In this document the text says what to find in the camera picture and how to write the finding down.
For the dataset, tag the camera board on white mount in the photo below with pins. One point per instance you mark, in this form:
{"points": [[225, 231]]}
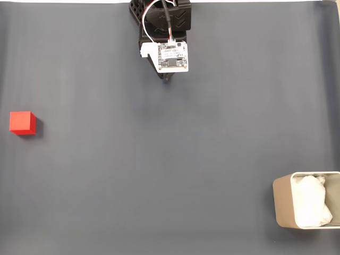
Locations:
{"points": [[172, 57]]}

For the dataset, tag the red cube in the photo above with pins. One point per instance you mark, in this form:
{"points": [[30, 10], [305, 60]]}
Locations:
{"points": [[21, 122]]}

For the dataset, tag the dark grey table mat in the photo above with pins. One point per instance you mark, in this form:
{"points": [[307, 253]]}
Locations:
{"points": [[170, 159]]}

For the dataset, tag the white crumpled paper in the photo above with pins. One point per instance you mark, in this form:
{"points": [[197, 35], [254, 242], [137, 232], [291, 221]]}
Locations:
{"points": [[309, 202]]}

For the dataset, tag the beige metal box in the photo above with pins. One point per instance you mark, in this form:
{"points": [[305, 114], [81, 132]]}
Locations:
{"points": [[282, 202]]}

